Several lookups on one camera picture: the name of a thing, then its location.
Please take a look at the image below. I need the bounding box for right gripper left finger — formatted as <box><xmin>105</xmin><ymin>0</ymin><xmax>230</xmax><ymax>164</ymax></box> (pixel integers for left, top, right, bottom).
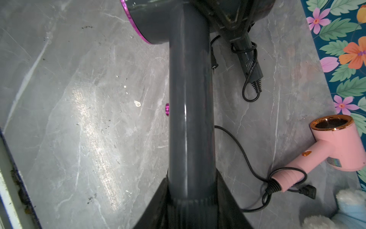
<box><xmin>133</xmin><ymin>175</ymin><xmax>170</xmax><ymax>229</ymax></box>

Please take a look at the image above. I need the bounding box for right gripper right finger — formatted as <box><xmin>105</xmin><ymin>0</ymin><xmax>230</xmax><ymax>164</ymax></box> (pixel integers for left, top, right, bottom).
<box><xmin>216</xmin><ymin>170</ymin><xmax>253</xmax><ymax>229</ymax></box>

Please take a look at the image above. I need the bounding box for black cord of pink dryer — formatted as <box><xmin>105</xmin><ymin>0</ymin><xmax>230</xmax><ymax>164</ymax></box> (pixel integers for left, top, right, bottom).
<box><xmin>240</xmin><ymin>166</ymin><xmax>317</xmax><ymax>213</ymax></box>

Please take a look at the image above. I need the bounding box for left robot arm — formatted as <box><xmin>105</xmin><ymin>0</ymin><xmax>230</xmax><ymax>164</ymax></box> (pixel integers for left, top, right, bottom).
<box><xmin>190</xmin><ymin>0</ymin><xmax>275</xmax><ymax>31</ymax></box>

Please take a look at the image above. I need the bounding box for white teddy bear blue shirt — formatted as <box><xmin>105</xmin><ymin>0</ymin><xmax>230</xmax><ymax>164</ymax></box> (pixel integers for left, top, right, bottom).
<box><xmin>302</xmin><ymin>189</ymin><xmax>366</xmax><ymax>229</ymax></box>

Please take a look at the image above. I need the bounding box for dark grey hair dryer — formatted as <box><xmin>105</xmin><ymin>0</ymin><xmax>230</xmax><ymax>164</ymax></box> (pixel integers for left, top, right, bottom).
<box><xmin>223</xmin><ymin>26</ymin><xmax>263</xmax><ymax>102</ymax></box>
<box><xmin>122</xmin><ymin>1</ymin><xmax>218</xmax><ymax>229</ymax></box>

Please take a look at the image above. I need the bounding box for pink hair dryer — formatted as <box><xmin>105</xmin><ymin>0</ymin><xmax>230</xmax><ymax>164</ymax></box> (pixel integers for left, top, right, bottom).
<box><xmin>270</xmin><ymin>114</ymin><xmax>366</xmax><ymax>192</ymax></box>

